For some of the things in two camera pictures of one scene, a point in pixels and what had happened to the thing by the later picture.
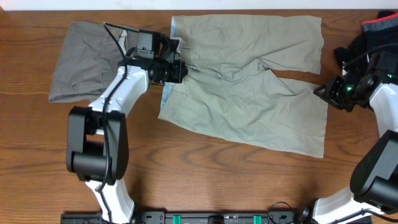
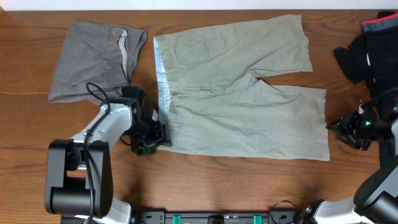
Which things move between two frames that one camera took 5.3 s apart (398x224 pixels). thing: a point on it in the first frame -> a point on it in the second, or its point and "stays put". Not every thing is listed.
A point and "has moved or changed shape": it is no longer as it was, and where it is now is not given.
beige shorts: (229, 87) has moved or changed shape
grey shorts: (88, 55) stays put
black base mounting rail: (199, 216) stays put
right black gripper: (329, 94) -> (346, 128)
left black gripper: (178, 74) -> (160, 139)
